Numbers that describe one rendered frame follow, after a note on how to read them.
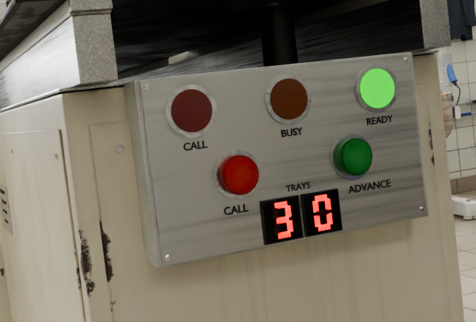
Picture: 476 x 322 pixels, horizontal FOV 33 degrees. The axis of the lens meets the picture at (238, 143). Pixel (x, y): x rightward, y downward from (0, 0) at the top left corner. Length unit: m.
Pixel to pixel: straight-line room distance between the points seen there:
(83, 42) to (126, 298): 0.19
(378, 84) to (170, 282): 0.23
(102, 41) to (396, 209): 0.28
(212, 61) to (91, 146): 0.55
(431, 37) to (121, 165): 0.28
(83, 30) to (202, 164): 0.13
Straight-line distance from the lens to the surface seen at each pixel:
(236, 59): 1.06
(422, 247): 0.73
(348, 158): 0.64
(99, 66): 0.58
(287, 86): 0.62
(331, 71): 0.64
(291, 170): 0.62
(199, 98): 0.59
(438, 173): 0.73
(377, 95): 0.66
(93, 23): 0.58
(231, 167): 0.59
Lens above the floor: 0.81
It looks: 3 degrees down
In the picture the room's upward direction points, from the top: 7 degrees counter-clockwise
